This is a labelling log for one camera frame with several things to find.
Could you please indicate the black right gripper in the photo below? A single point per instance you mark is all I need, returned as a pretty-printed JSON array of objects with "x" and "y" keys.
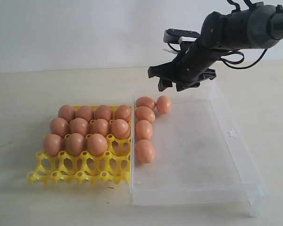
[{"x": 187, "y": 70}]

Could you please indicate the brown egg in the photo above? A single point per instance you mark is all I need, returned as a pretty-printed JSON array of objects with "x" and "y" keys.
[
  {"x": 145, "y": 151},
  {"x": 120, "y": 129},
  {"x": 85, "y": 112},
  {"x": 146, "y": 101},
  {"x": 104, "y": 112},
  {"x": 53, "y": 144},
  {"x": 97, "y": 144},
  {"x": 144, "y": 129},
  {"x": 67, "y": 112},
  {"x": 60, "y": 127},
  {"x": 101, "y": 126},
  {"x": 123, "y": 112},
  {"x": 164, "y": 104},
  {"x": 75, "y": 144}
]

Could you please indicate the brown egg second row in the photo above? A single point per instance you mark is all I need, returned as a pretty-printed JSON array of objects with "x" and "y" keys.
[
  {"x": 145, "y": 113},
  {"x": 80, "y": 126}
]

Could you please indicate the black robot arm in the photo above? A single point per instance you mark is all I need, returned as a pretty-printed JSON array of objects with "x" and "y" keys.
[{"x": 258, "y": 27}]

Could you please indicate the clear plastic box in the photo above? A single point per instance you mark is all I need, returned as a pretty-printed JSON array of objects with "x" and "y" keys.
[{"x": 201, "y": 155}]

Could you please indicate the yellow plastic egg tray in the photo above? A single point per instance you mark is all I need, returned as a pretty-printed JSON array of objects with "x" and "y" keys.
[{"x": 113, "y": 165}]

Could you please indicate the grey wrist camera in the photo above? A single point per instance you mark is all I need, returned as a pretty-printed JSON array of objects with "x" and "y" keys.
[{"x": 172, "y": 35}]

